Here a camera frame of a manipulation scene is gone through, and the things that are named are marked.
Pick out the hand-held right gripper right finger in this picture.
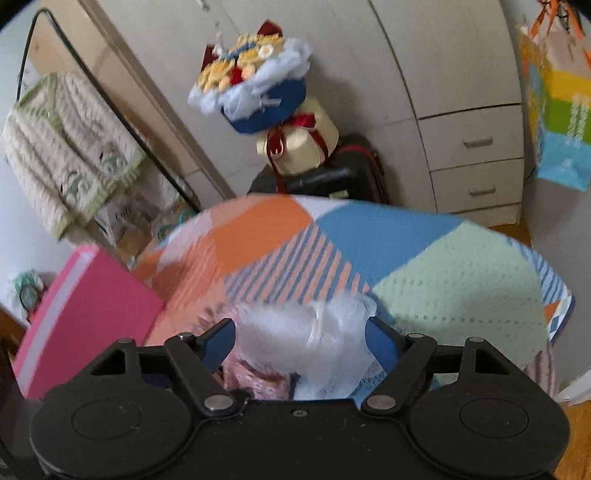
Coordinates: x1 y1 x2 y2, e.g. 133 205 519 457
361 316 518 414

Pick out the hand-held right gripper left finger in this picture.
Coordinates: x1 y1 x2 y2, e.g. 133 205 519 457
88 318 241 414

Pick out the pink storage box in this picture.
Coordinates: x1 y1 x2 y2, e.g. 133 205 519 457
13 244 166 401

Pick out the patchwork blanket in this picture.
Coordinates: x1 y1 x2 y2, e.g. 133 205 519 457
131 194 577 402

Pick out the white carton box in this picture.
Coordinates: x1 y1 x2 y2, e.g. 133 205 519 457
92 194 153 259

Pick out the black clothes rack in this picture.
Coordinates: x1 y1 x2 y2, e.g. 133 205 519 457
16 8 201 213

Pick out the black suitcase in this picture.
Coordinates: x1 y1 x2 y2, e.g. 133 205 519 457
247 134 389 205

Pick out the green white fabric item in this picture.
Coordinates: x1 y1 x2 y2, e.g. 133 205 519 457
11 270 49 321

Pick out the flower bouquet in blue wrap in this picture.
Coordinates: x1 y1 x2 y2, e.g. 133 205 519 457
187 19 340 176

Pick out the cream green knitted cardigan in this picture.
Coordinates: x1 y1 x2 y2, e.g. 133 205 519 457
2 71 147 241

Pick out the colourful striped gift bag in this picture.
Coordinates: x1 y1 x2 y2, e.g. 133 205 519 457
516 0 591 192

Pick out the beige wardrobe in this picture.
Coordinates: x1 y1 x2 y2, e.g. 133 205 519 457
39 0 527 227

